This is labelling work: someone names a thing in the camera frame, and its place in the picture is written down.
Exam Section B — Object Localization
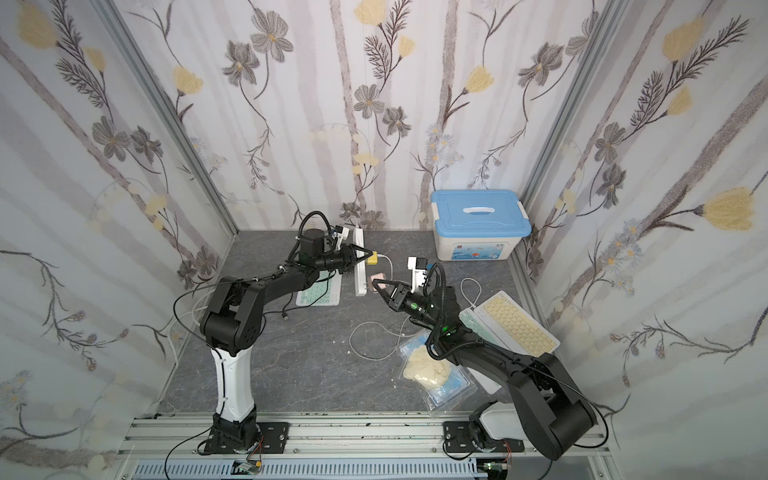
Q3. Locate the white power strip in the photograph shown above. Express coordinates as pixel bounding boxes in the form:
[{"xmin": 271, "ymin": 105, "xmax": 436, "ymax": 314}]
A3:
[{"xmin": 352, "ymin": 227, "xmax": 368, "ymax": 297}]

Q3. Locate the green keyboard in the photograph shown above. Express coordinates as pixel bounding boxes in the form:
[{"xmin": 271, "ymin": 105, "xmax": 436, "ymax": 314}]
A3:
[
  {"xmin": 459, "ymin": 308, "xmax": 509, "ymax": 395},
  {"xmin": 296, "ymin": 271, "xmax": 342, "ymax": 307}
]

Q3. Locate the black USB cable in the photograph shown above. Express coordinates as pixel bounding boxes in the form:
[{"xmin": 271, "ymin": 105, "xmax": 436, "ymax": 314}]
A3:
[{"xmin": 263, "ymin": 269, "xmax": 337, "ymax": 322}]

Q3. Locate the pink USB charger end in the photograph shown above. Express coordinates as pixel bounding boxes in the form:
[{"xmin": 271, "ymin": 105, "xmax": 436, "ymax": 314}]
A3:
[{"xmin": 370, "ymin": 273, "xmax": 387, "ymax": 292}]

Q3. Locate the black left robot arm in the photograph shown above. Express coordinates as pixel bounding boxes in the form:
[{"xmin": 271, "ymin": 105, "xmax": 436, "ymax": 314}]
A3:
[{"xmin": 200, "ymin": 211, "xmax": 374, "ymax": 455}]

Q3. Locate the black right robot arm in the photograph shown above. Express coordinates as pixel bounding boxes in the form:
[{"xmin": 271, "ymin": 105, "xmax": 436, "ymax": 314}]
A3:
[{"xmin": 372, "ymin": 263, "xmax": 610, "ymax": 461}]

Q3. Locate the bag of gloves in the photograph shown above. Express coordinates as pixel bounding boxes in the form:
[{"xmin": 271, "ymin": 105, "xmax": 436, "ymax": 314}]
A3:
[{"xmin": 398, "ymin": 330, "xmax": 478, "ymax": 412}]

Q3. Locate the blue lid storage box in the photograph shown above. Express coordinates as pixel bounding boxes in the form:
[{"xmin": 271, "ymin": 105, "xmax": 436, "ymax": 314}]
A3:
[{"xmin": 430, "ymin": 189, "xmax": 532, "ymax": 261}]

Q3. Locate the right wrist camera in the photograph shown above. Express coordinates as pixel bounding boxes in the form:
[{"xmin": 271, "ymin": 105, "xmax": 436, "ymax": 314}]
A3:
[{"xmin": 407, "ymin": 256, "xmax": 429, "ymax": 292}]

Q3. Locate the white cable near right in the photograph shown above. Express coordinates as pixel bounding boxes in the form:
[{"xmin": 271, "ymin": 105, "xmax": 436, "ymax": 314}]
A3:
[{"xmin": 458, "ymin": 275, "xmax": 484, "ymax": 310}]

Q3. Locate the yellow wireless keyboard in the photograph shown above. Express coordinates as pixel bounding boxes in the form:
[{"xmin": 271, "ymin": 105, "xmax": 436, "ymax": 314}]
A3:
[{"xmin": 475, "ymin": 291, "xmax": 560, "ymax": 357}]

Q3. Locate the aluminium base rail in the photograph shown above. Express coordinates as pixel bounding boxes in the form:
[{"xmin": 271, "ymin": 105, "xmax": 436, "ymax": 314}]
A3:
[{"xmin": 106, "ymin": 391, "xmax": 621, "ymax": 479}]

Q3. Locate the white ribbed cable duct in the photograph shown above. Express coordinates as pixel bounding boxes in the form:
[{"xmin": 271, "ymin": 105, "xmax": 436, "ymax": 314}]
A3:
[{"xmin": 128, "ymin": 458, "xmax": 488, "ymax": 479}]

